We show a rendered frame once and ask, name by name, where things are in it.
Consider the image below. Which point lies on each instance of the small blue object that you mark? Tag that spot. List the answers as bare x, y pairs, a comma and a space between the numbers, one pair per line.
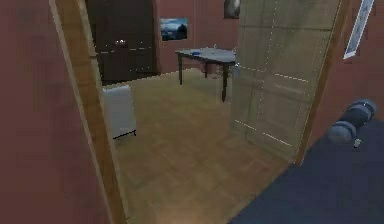
196, 53

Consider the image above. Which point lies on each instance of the dark wooden table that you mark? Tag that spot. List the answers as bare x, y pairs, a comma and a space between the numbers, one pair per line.
213, 56

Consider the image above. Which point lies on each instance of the blue landscape framed picture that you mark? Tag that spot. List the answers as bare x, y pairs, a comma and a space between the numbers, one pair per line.
173, 29

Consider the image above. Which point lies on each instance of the tan panelled room door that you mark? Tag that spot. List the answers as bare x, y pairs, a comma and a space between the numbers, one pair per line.
280, 76

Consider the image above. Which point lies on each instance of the dark brown tall cupboard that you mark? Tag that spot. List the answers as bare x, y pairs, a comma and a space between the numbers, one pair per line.
123, 40

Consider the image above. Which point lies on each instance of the dark framed picture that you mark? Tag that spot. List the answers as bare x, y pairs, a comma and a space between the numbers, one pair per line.
231, 8

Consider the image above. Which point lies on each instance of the dark grey dumbbell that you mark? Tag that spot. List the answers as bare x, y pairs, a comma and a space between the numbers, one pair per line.
351, 121

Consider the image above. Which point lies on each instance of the white framed picture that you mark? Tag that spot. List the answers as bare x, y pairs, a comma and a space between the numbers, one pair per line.
359, 28

